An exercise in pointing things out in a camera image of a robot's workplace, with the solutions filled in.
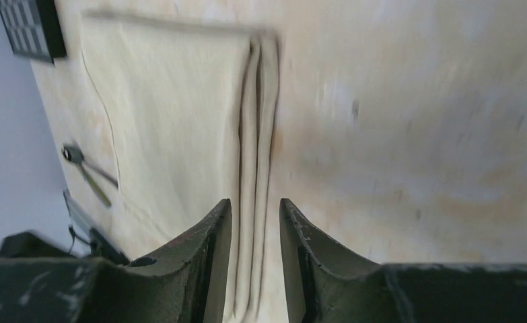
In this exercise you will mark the black white checkerboard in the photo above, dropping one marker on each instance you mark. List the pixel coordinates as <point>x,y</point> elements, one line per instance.
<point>33,29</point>

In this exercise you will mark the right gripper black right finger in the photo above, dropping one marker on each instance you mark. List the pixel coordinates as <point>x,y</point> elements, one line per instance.
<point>327,282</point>

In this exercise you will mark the black spoon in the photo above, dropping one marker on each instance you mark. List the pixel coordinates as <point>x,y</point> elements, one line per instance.
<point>74,155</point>

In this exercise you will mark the beige cloth napkin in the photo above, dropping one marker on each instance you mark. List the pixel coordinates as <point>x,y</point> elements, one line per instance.
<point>191,108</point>

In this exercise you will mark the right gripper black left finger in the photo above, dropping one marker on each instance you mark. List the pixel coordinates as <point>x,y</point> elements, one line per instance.
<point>182,281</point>

